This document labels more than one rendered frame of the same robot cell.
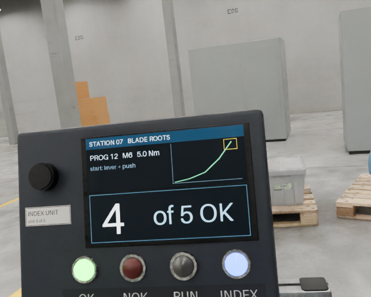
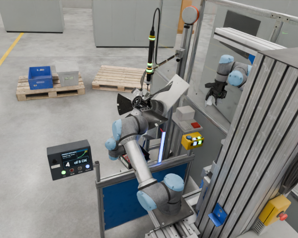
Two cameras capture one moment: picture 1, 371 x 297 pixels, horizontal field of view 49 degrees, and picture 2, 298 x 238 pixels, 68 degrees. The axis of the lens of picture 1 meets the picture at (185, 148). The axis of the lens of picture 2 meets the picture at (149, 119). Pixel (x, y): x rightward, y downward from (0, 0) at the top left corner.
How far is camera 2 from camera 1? 1.21 m
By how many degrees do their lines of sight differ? 43
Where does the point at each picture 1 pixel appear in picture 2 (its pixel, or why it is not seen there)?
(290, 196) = (72, 81)
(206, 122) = (82, 148)
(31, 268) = (53, 174)
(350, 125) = (96, 33)
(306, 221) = (80, 92)
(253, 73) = not seen: outside the picture
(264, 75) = not seen: outside the picture
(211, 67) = not seen: outside the picture
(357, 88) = (100, 14)
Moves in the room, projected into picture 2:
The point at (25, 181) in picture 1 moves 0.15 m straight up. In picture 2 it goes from (50, 162) to (45, 143)
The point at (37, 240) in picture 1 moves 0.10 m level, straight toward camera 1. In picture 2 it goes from (54, 170) to (65, 178)
